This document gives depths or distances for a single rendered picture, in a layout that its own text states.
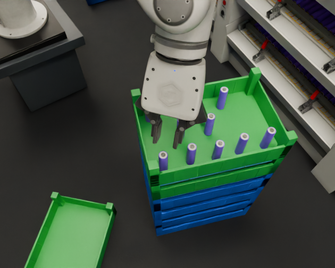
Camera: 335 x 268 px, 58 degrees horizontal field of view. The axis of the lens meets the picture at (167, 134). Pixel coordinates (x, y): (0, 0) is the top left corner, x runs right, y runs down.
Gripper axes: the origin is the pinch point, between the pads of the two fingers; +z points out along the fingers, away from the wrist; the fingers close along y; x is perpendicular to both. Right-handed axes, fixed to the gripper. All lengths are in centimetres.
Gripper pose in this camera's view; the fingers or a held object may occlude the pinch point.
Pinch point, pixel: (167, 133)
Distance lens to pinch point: 56.5
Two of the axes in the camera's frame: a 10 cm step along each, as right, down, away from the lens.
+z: -1.2, 8.3, 5.4
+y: 9.6, 2.4, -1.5
